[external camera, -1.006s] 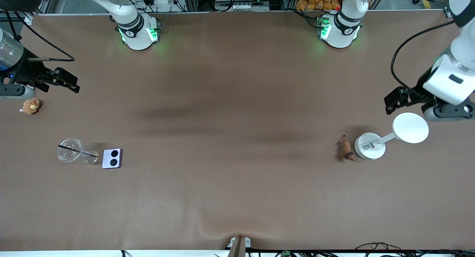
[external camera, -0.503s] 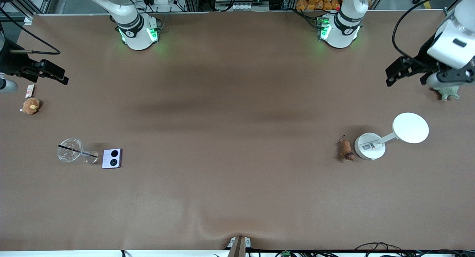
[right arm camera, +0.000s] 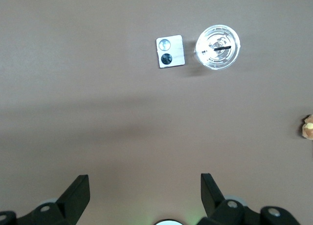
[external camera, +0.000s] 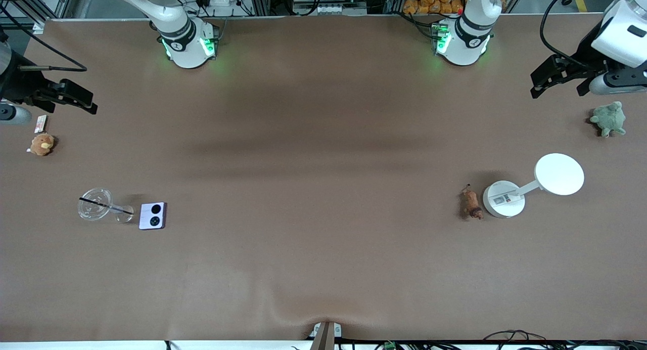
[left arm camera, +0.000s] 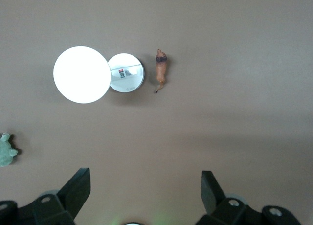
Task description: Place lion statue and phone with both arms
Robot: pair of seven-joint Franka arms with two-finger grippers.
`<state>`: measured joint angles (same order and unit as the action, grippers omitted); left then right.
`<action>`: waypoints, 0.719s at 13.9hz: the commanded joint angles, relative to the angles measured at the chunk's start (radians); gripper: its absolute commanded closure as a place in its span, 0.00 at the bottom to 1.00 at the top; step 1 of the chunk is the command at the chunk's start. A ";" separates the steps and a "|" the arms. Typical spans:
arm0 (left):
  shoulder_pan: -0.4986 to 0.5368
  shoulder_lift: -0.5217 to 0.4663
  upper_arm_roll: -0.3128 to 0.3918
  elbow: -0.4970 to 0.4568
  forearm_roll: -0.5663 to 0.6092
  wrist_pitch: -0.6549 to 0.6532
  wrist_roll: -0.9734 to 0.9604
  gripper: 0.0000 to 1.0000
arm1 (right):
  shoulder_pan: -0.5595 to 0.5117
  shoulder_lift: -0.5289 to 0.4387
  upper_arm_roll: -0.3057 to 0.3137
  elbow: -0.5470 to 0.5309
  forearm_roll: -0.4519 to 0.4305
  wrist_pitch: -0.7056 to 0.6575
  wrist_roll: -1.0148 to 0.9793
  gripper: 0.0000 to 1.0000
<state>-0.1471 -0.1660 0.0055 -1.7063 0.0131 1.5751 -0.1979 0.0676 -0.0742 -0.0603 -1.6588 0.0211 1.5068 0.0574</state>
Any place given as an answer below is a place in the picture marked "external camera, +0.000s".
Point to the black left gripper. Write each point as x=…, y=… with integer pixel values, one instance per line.
x=586, y=57

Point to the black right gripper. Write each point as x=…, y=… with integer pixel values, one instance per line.
x=19, y=83

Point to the white phone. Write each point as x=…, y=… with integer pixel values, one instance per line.
x=152, y=223

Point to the brown lion statue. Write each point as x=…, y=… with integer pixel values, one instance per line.
x=472, y=203

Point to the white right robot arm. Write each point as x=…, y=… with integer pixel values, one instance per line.
x=188, y=54

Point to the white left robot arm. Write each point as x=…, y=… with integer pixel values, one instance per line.
x=462, y=52

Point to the small white red card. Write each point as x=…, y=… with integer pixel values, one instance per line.
x=40, y=124

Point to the brown hamster plush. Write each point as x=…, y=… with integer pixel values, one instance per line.
x=43, y=145

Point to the green turtle plush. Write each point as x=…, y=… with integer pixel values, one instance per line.
x=609, y=118

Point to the white round desk lamp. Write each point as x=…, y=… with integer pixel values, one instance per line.
x=558, y=174

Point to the black straw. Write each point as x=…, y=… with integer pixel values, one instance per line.
x=106, y=206

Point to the clear glass cup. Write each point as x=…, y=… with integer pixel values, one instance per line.
x=92, y=213

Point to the orange plush toy pile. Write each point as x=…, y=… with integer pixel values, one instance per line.
x=434, y=1

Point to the white long socket bar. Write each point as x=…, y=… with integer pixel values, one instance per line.
x=328, y=9

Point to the brown table cover sheet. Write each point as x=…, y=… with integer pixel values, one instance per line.
x=323, y=264

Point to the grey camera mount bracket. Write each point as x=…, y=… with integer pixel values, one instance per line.
x=326, y=336

